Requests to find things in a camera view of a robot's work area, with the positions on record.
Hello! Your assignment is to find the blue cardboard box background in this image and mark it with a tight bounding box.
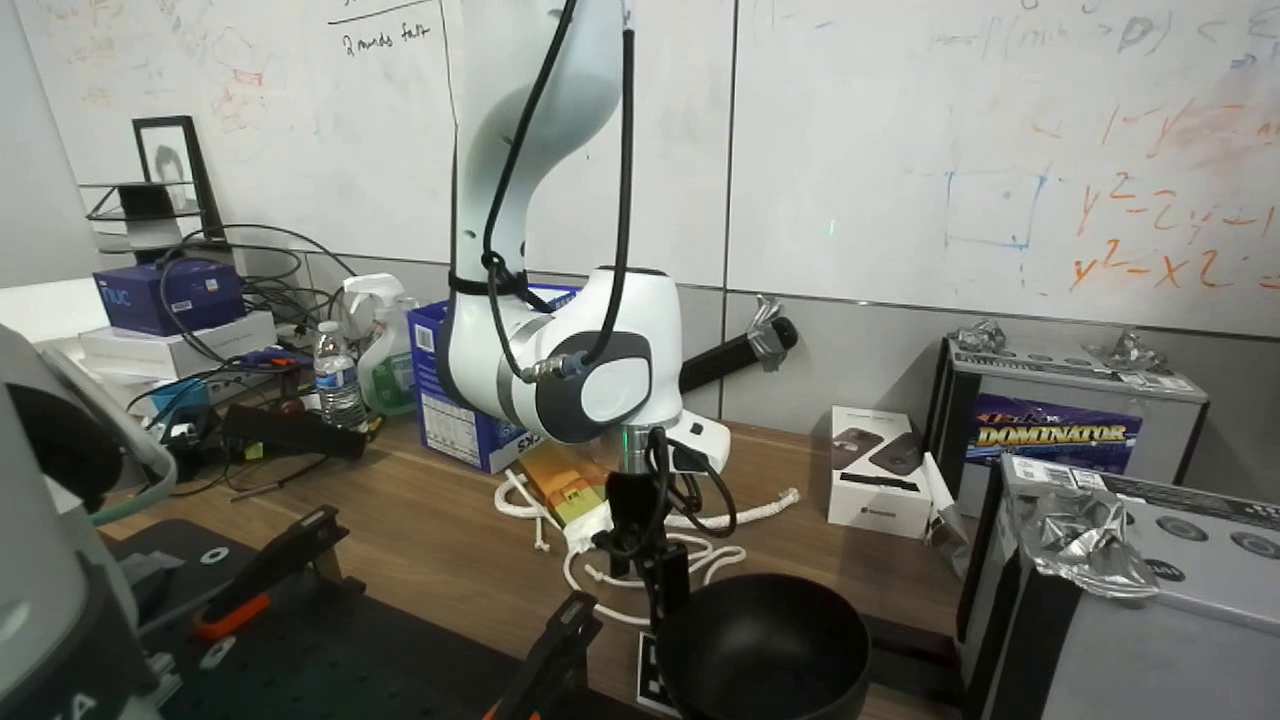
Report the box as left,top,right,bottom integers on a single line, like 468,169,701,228
92,259,243,337

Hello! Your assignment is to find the white small product box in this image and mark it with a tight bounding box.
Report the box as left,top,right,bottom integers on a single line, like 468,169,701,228
823,408,953,542

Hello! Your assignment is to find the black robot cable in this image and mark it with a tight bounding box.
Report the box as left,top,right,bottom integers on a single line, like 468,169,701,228
474,0,638,394

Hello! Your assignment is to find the orange black clamp tool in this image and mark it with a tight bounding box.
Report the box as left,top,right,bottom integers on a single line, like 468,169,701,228
141,504,347,645

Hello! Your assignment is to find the thin white rope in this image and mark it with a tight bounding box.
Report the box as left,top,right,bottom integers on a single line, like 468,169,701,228
526,513,753,633

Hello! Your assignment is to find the green spray bottle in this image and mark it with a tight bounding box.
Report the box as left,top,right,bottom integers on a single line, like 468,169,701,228
341,273,414,416

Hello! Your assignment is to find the thick white braided rope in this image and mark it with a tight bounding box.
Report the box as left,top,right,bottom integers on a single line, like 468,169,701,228
492,472,809,554

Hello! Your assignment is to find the black clamp bracket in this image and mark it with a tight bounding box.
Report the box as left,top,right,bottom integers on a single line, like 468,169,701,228
484,592,598,720

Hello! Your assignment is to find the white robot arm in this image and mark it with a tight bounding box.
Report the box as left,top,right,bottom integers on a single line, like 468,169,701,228
445,0,683,444

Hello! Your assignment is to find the clear plastic water bottle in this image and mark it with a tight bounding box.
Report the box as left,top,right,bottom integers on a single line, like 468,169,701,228
310,320,360,428

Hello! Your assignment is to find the black frying pan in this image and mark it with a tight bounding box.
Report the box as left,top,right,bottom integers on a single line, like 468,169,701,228
658,577,873,720

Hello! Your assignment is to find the black white fiducial marker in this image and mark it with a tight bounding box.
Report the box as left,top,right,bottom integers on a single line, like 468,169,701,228
631,633,677,716

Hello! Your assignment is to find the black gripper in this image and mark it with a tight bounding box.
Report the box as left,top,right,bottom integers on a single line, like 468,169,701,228
590,472,677,577

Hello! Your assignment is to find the blue Oreo carton box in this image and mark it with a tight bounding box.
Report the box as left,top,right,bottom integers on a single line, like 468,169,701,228
408,299,533,472

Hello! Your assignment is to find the black battery Dominator label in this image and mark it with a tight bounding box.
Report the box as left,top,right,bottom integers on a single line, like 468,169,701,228
924,337,1206,517

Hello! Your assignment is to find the black cylindrical handle tool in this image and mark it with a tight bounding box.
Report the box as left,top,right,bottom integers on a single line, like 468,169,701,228
679,309,800,394

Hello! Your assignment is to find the black picture frame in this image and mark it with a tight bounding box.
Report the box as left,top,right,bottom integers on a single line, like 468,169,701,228
131,115,224,239

